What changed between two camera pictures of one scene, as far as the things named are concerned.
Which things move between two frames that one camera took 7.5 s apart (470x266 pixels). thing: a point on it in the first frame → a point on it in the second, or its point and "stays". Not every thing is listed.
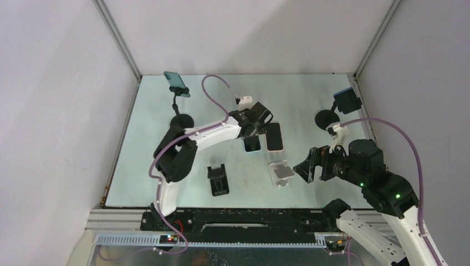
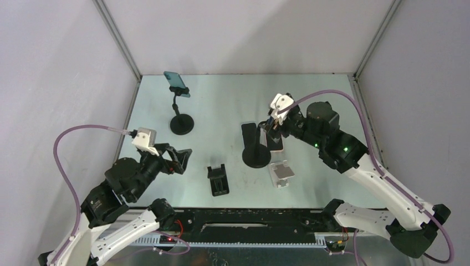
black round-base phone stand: x=325 y=117 → x=259 y=156
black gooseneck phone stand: x=183 y=120 stays
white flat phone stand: x=280 y=173 stays
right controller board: x=335 y=246 stays
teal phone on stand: x=174 y=80 stays
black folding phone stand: x=219 y=181 stays
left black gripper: x=259 y=128 → x=172 y=166
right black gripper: x=305 y=169 → x=282 y=127
